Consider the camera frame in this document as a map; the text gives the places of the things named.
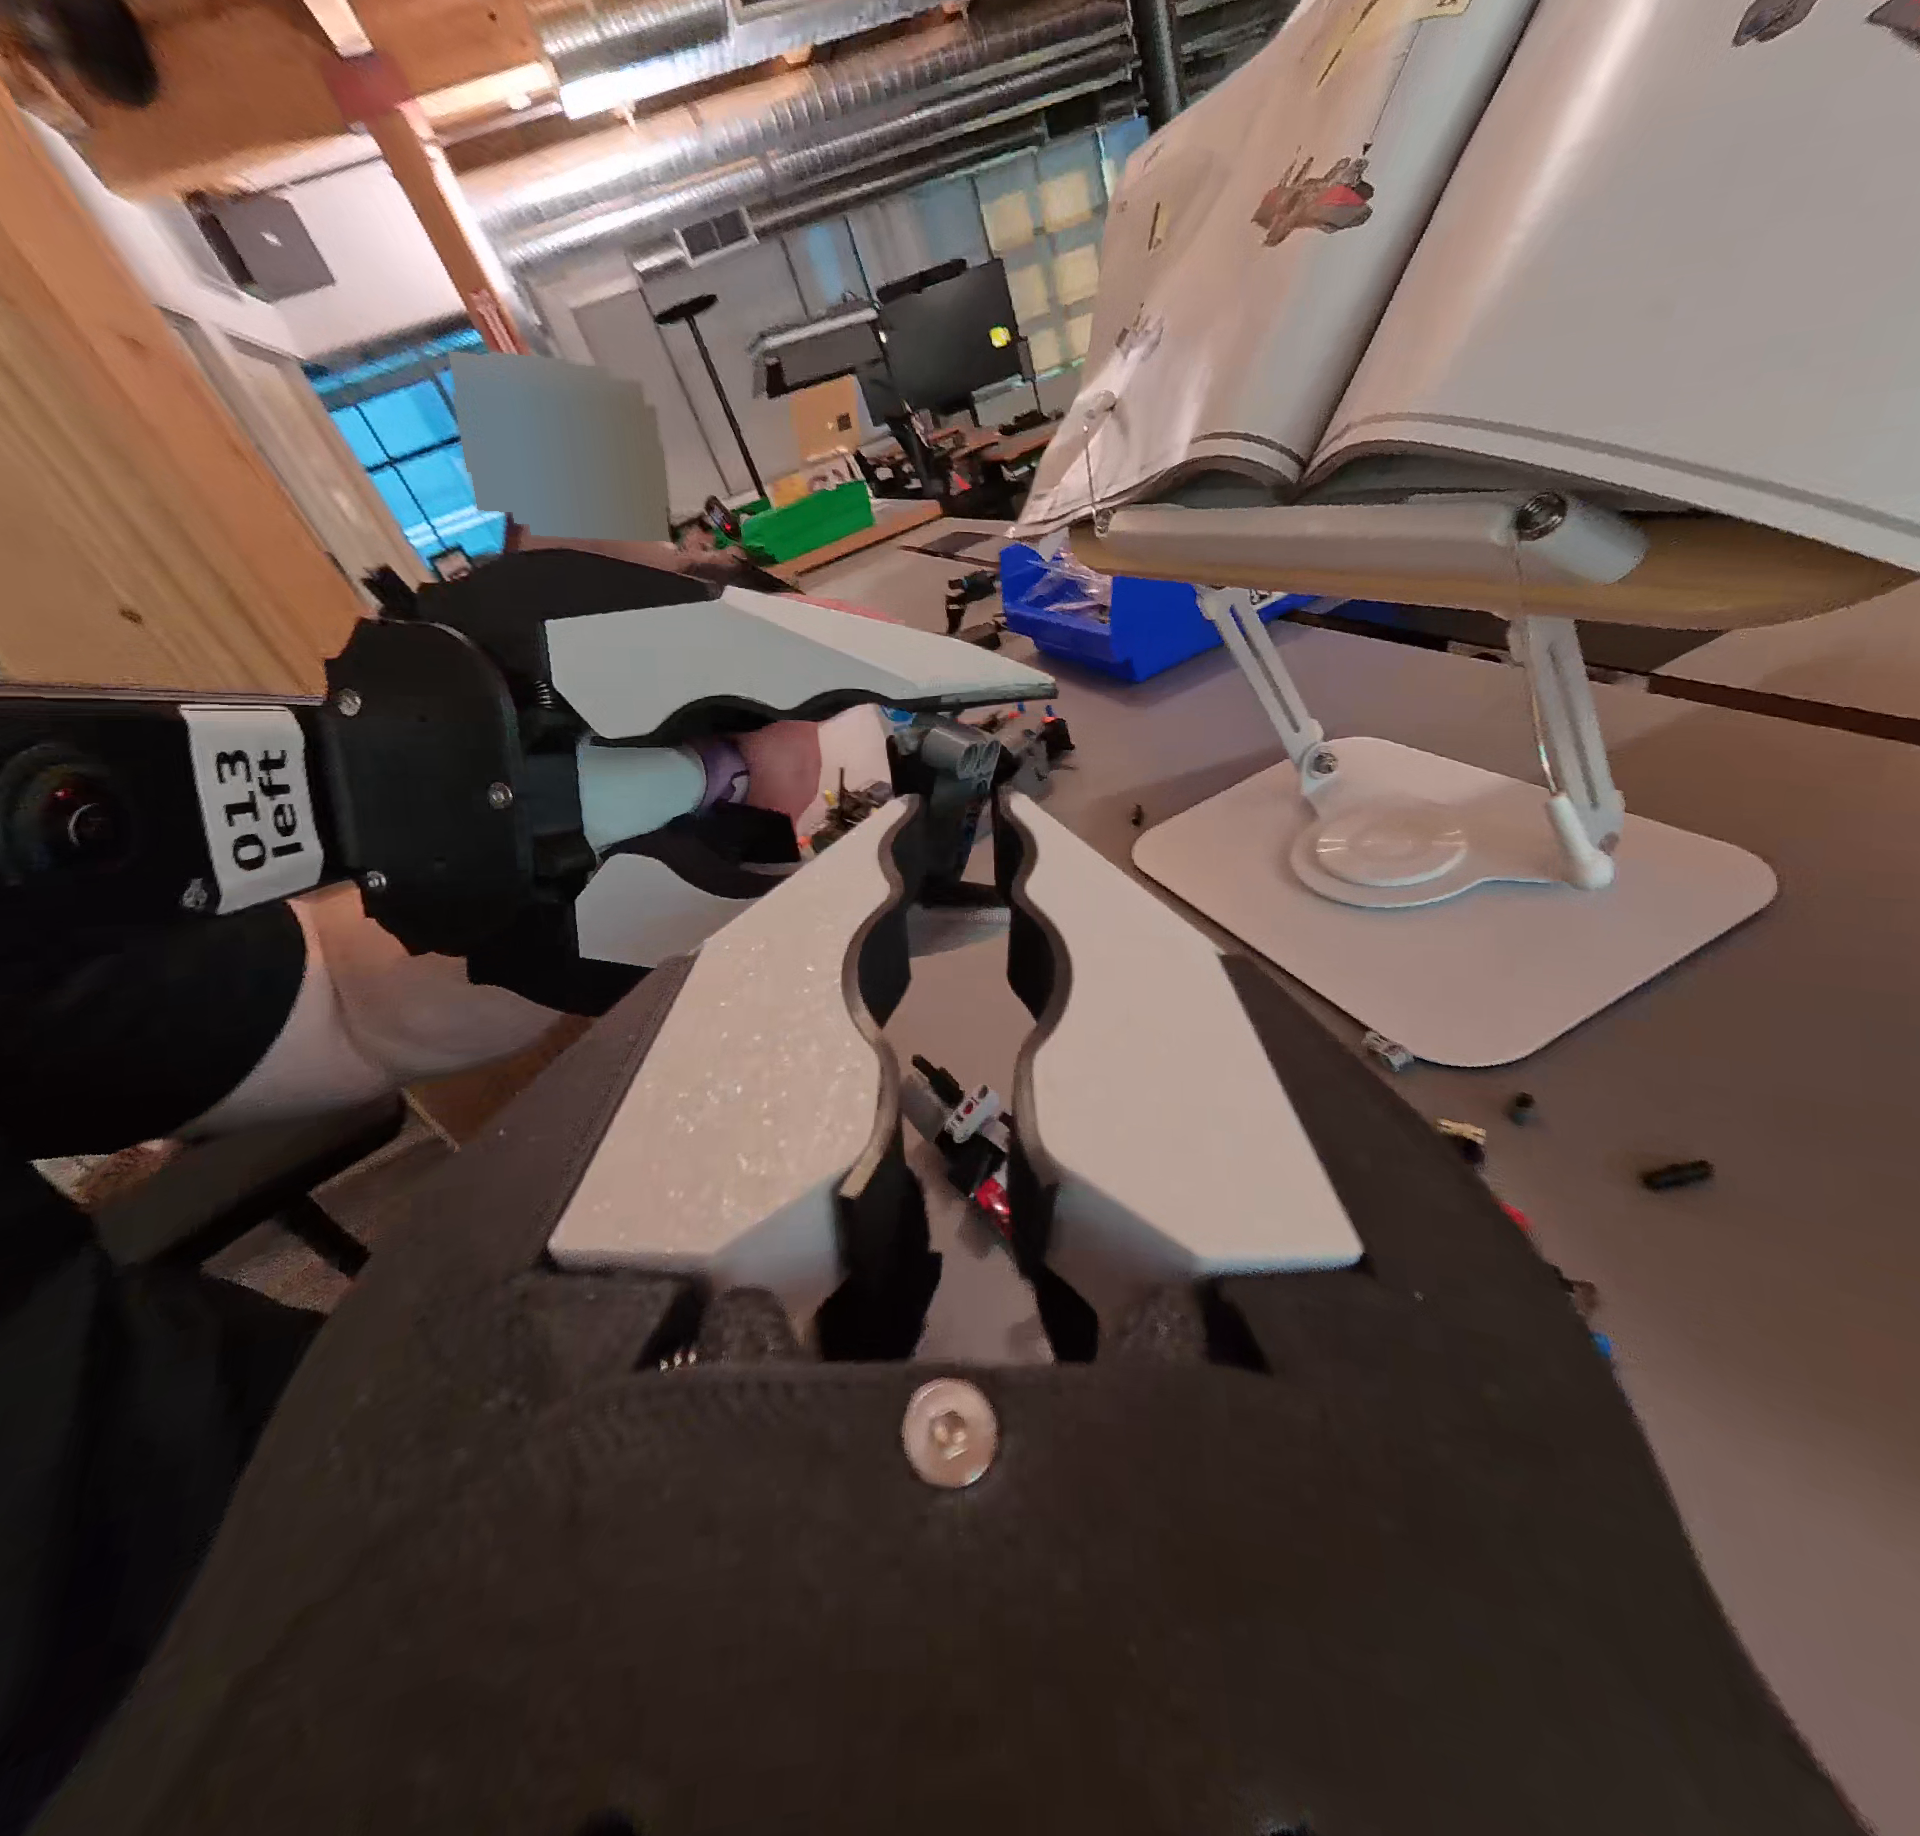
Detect scattered loose lego pieces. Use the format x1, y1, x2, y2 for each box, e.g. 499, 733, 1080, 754
1126, 800, 1719, 1365

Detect blue storage bin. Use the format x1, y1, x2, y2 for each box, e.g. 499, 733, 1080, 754
996, 542, 1404, 686

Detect black silver softbox light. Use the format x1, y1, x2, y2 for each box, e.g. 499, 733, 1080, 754
751, 309, 888, 398

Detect white book stand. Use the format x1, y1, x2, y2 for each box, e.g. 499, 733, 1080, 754
1080, 493, 1907, 1068

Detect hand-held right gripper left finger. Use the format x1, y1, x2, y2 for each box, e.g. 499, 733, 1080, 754
547, 793, 946, 1365

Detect lego instruction book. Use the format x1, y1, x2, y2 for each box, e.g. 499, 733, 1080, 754
1011, 0, 1920, 578

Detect wooden column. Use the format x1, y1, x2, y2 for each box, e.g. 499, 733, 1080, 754
0, 80, 438, 698

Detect black office chair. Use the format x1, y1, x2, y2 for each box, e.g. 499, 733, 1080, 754
91, 1092, 452, 1268

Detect black floor lamp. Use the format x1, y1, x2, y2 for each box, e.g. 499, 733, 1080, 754
652, 297, 773, 510

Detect dark grey lego panel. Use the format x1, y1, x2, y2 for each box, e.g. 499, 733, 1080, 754
882, 718, 1010, 911

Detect wooden top desk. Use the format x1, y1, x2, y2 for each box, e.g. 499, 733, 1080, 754
757, 501, 948, 578

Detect black monitor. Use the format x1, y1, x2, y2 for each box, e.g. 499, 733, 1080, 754
874, 256, 1029, 412

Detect black wall speaker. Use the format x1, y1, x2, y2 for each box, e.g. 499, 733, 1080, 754
195, 185, 334, 300

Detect small black lego assembly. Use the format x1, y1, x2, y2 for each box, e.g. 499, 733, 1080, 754
900, 1054, 1025, 1225

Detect black steel column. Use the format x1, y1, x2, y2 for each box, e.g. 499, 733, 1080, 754
1116, 0, 1188, 127

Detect person's left forearm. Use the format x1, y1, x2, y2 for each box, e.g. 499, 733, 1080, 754
166, 890, 602, 1140

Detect multicoloured lego chassis model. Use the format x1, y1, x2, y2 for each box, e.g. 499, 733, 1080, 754
810, 711, 1073, 847

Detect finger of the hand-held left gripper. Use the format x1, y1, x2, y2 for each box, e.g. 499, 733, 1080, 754
574, 811, 815, 967
543, 584, 1062, 744

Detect window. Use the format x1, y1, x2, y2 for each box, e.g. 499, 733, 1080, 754
306, 350, 513, 562

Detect stack of green bins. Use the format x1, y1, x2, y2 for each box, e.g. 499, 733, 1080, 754
736, 481, 874, 562

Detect person's left hand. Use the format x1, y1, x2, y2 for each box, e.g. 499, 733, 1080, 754
699, 718, 829, 822

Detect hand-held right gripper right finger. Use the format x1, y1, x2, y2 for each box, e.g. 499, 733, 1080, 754
994, 791, 1367, 1365

